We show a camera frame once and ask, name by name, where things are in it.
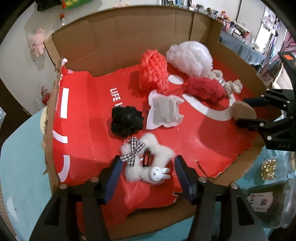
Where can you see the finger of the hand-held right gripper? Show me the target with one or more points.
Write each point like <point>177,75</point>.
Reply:
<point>254,102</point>
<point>252,122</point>

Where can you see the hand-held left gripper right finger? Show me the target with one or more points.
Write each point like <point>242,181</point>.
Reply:
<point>185,180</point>

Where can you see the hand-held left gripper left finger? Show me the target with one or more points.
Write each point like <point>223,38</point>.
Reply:
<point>113,178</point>

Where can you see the tan makeup sponge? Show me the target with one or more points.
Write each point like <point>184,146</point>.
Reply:
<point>242,111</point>

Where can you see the white fluffy bunny hair clip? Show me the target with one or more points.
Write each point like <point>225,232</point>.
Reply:
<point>159,150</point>

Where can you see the red knitted doll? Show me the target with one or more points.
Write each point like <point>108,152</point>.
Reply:
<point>204,89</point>

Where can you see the black scrunchie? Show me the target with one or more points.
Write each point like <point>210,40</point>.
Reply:
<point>126,120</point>

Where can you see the white sachet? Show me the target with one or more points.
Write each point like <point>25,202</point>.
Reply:
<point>165,111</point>

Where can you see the red lined cardboard box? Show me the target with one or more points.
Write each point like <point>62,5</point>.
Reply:
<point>92,104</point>

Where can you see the small jar of yellow capsules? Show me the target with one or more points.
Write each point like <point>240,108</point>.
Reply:
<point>269,169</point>

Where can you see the blue grey table cloth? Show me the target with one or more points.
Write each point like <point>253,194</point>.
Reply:
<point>240,51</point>

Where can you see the white fluffy puff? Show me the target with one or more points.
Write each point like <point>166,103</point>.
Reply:
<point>189,58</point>

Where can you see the glass jar of tea leaves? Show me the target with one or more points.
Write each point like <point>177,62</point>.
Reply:
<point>272,208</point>

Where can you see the teal blanket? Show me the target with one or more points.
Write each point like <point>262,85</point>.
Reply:
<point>23,162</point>

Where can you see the orange yarn scrunchie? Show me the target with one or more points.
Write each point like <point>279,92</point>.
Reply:
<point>153,69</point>

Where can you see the dark brown door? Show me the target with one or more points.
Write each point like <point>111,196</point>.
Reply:
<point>11,111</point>

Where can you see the pink plush bunny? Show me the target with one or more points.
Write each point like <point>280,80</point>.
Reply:
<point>37,42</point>

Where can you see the green tote bag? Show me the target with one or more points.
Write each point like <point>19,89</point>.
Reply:
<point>74,3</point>

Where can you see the black backpack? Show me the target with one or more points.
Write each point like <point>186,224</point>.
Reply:
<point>46,4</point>

